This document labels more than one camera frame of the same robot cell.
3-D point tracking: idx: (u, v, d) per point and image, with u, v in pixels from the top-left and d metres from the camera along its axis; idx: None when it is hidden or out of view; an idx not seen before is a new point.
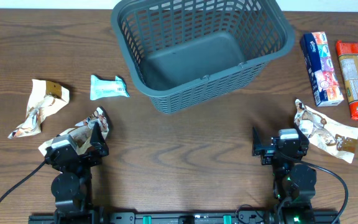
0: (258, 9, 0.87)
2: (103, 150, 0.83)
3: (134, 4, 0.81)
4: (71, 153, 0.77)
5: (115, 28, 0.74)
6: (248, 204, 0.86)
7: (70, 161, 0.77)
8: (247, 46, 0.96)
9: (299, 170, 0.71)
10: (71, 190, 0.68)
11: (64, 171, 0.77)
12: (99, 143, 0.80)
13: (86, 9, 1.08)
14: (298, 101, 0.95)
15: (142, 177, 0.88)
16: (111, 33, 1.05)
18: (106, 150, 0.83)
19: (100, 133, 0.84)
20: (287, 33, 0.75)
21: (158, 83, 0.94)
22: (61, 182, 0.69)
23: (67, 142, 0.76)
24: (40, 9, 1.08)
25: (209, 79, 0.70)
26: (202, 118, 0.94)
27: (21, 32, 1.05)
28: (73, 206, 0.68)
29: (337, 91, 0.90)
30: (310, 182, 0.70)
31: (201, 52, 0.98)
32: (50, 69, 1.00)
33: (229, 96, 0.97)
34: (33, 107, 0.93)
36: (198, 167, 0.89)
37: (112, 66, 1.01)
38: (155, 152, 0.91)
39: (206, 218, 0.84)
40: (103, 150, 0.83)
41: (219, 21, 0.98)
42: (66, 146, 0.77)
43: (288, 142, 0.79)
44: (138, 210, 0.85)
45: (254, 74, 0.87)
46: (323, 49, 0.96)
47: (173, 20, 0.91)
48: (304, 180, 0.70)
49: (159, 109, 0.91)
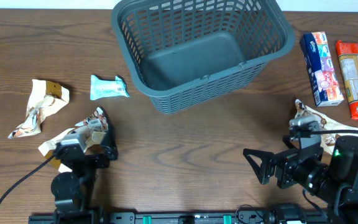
0: (258, 9, 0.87)
2: (112, 155, 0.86)
3: (133, 4, 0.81)
4: (78, 152, 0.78)
5: (115, 28, 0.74)
6: (248, 204, 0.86)
7: (76, 159, 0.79)
8: (246, 46, 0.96)
9: (348, 140, 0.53)
10: (70, 189, 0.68)
11: (71, 167, 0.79)
12: (109, 147, 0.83)
13: (86, 9, 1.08)
14: (298, 101, 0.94)
15: (142, 177, 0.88)
16: (111, 33, 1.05)
18: (114, 155, 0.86)
19: (110, 138, 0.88)
20: (287, 33, 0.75)
21: (158, 83, 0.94)
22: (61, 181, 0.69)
23: (75, 141, 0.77)
24: (41, 9, 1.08)
25: (209, 79, 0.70)
26: (202, 118, 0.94)
27: (21, 32, 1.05)
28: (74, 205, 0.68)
29: (337, 91, 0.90)
30: None
31: (201, 52, 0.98)
32: (50, 69, 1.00)
33: (229, 96, 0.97)
34: (33, 107, 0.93)
36: (198, 167, 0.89)
37: (112, 66, 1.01)
38: (155, 152, 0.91)
39: (206, 218, 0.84)
40: (111, 154, 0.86)
41: (219, 21, 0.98)
42: (74, 145, 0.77)
43: (309, 140, 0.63)
44: (138, 210, 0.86)
45: (254, 74, 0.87)
46: (323, 49, 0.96)
47: (173, 20, 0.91)
48: None
49: (159, 109, 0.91)
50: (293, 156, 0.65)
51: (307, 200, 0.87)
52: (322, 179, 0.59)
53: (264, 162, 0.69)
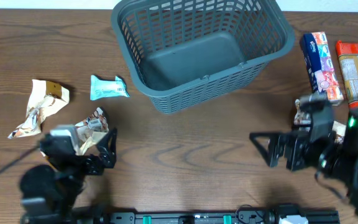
0: (258, 9, 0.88)
2: (108, 160, 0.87)
3: (133, 4, 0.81)
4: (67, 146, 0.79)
5: (115, 28, 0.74)
6: (248, 204, 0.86)
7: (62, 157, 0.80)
8: (246, 46, 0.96)
9: None
10: (44, 185, 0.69)
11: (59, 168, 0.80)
12: (106, 150, 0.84)
13: (86, 9, 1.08)
14: (298, 101, 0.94)
15: (142, 177, 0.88)
16: (111, 33, 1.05)
18: (112, 161, 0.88)
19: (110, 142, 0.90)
20: (287, 33, 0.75)
21: (158, 83, 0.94)
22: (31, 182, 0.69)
23: (64, 135, 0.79)
24: (41, 9, 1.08)
25: (209, 79, 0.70)
26: (202, 118, 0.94)
27: (21, 32, 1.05)
28: (38, 205, 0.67)
29: (337, 91, 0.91)
30: None
31: (201, 52, 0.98)
32: (50, 69, 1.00)
33: (229, 96, 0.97)
34: (33, 107, 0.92)
36: (198, 167, 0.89)
37: (112, 66, 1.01)
38: (155, 152, 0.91)
39: (206, 218, 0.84)
40: (108, 160, 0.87)
41: (219, 21, 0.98)
42: (64, 138, 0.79)
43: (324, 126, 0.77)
44: (138, 210, 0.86)
45: (254, 74, 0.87)
46: (323, 49, 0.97)
47: (173, 20, 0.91)
48: None
49: (159, 109, 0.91)
50: (306, 140, 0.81)
51: (307, 200, 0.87)
52: (336, 157, 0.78)
53: (276, 140, 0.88)
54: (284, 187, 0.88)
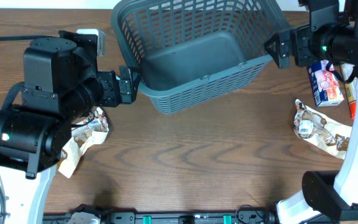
0: (258, 8, 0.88)
2: (127, 91, 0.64)
3: (134, 4, 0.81)
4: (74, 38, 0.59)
5: (115, 28, 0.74)
6: (248, 205, 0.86)
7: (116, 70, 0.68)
8: (247, 46, 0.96)
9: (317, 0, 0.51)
10: (90, 38, 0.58)
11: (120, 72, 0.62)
12: (127, 82, 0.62)
13: (86, 9, 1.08)
14: (298, 101, 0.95)
15: (142, 177, 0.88)
16: (111, 33, 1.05)
18: (132, 95, 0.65)
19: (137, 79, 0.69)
20: None
21: (158, 83, 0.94)
22: (53, 40, 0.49)
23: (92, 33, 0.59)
24: (41, 9, 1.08)
25: (209, 79, 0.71)
26: (202, 117, 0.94)
27: (20, 31, 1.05)
28: (46, 72, 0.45)
29: (337, 91, 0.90)
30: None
31: (201, 51, 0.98)
32: None
33: (229, 96, 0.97)
34: None
36: (198, 167, 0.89)
37: (112, 66, 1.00)
38: (155, 152, 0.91)
39: (206, 218, 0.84)
40: (127, 90, 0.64)
41: (219, 21, 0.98)
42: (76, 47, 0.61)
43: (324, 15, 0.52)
44: (138, 210, 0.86)
45: (255, 74, 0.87)
46: None
47: (173, 20, 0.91)
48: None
49: (158, 109, 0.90)
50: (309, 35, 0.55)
51: None
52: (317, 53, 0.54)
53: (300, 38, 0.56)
54: (285, 188, 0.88)
